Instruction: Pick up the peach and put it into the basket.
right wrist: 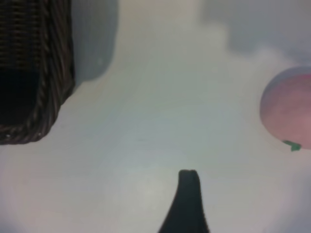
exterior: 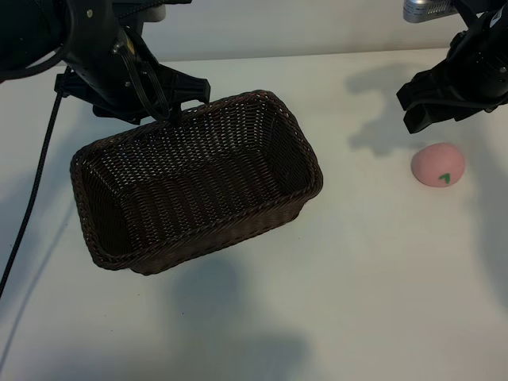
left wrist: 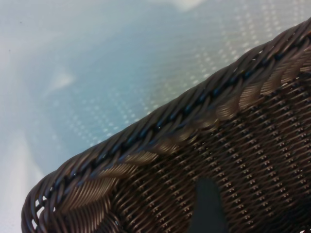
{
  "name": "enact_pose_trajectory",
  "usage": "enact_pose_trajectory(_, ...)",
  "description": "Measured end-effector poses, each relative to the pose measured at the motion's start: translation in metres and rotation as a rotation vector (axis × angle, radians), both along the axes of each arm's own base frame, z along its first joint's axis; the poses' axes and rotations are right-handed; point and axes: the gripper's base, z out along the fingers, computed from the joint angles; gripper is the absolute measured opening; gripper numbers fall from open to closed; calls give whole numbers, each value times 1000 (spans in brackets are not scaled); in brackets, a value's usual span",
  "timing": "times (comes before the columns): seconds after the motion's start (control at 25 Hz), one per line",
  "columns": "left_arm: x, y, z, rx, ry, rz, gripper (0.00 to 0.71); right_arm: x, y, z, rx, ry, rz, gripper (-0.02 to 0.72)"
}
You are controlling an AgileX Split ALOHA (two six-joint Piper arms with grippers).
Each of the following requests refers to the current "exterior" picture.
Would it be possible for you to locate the thin black cable loop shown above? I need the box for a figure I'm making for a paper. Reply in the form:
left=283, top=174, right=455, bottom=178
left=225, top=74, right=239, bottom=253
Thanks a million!
left=114, top=29, right=172, bottom=122

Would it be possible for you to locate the pink peach with green leaf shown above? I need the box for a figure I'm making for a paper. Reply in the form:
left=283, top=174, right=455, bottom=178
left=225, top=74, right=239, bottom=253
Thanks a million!
left=410, top=141, right=466, bottom=187

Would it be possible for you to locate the dark brown wicker basket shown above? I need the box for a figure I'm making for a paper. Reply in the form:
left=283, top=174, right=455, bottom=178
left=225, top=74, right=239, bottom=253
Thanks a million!
left=70, top=89, right=325, bottom=277

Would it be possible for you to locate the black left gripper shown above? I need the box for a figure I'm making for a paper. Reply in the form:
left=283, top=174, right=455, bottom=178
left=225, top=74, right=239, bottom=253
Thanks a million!
left=53, top=0, right=210, bottom=127

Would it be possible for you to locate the black braided cable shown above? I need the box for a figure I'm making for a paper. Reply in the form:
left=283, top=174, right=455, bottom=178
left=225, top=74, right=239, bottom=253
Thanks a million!
left=0, top=67, right=75, bottom=301

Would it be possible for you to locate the silver perforated metal bracket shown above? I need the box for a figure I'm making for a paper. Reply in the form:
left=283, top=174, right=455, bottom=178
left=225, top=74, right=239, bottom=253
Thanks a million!
left=402, top=0, right=461, bottom=22

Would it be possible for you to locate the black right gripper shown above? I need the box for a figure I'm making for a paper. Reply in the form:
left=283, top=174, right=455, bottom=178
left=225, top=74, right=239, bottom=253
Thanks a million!
left=396, top=27, right=508, bottom=136

